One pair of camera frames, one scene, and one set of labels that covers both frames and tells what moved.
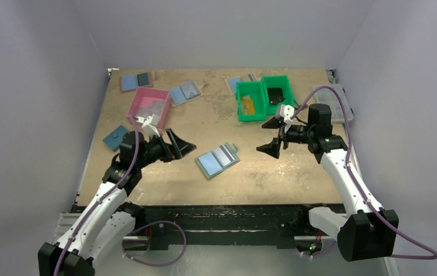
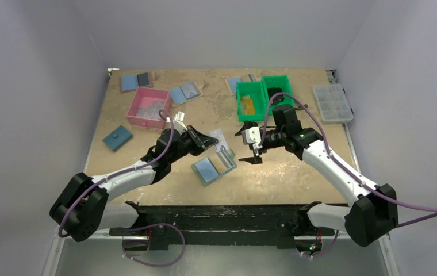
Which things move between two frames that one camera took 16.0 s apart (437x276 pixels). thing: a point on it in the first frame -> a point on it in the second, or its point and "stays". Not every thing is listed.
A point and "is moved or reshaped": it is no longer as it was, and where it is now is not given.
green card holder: (218, 159) is moved or reshaped
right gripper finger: (273, 123) -> (247, 125)
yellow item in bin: (248, 107) stays
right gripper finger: (272, 148) -> (256, 159)
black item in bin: (275, 95) stays
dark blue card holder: (113, 140) stays
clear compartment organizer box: (327, 96) stays
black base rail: (187, 227) stays
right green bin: (278, 81) stays
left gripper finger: (179, 147) -> (202, 141)
